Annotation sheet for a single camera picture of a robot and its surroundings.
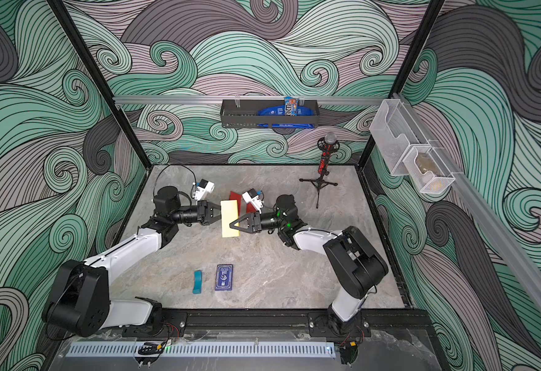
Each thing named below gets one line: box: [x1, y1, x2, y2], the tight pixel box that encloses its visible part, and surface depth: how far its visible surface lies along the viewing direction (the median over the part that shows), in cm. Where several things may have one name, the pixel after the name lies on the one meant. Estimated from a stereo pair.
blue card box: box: [214, 263, 234, 291], surface depth 83 cm
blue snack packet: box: [257, 96, 315, 129], surface depth 93 cm
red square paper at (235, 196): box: [228, 190, 242, 205], surface depth 109 cm
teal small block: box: [192, 270, 203, 295], surface depth 83 cm
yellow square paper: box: [220, 199, 240, 239], surface depth 73 cm
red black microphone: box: [316, 131, 341, 176], surface depth 99 cm
